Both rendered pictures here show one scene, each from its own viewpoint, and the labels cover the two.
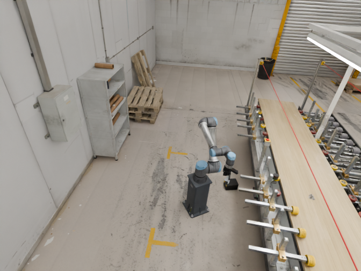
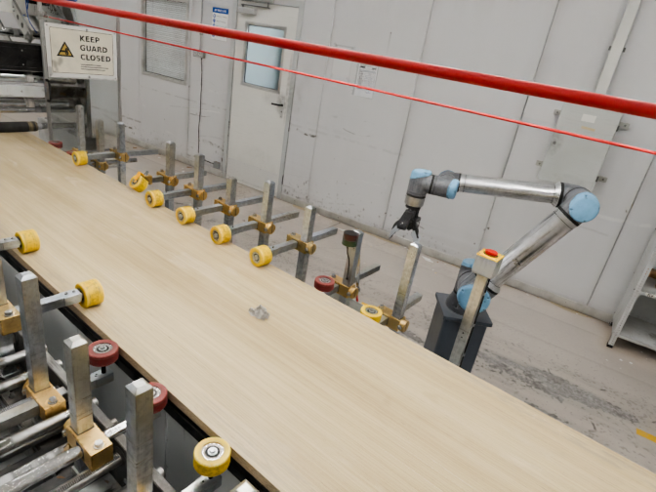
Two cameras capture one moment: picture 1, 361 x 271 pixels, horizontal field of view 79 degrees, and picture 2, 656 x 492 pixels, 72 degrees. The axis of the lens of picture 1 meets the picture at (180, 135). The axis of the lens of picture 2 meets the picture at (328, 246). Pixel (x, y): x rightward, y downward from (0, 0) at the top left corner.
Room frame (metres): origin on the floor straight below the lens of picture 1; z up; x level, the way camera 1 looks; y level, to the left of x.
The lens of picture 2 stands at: (2.39, -2.57, 1.75)
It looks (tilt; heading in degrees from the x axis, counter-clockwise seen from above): 23 degrees down; 116
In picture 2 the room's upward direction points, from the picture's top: 10 degrees clockwise
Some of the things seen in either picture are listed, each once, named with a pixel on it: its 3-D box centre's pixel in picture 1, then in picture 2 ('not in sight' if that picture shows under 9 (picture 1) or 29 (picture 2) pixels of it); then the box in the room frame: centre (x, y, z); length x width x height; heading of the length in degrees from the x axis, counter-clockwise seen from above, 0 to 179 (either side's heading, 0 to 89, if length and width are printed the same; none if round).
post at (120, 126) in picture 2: not in sight; (121, 161); (0.03, -0.75, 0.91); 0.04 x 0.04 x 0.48; 81
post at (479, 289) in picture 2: (261, 157); (466, 329); (2.27, -1.09, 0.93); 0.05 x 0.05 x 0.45; 81
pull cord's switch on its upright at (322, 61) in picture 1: (311, 87); not in sight; (4.12, -2.50, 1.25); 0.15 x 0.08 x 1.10; 171
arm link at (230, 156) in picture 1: (230, 158); (419, 183); (1.82, -0.56, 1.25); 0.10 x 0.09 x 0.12; 14
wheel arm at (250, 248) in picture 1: (279, 253); (226, 205); (0.98, -0.88, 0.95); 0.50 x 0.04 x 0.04; 81
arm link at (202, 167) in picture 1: (201, 168); (472, 277); (2.15, -0.31, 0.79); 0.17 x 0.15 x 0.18; 104
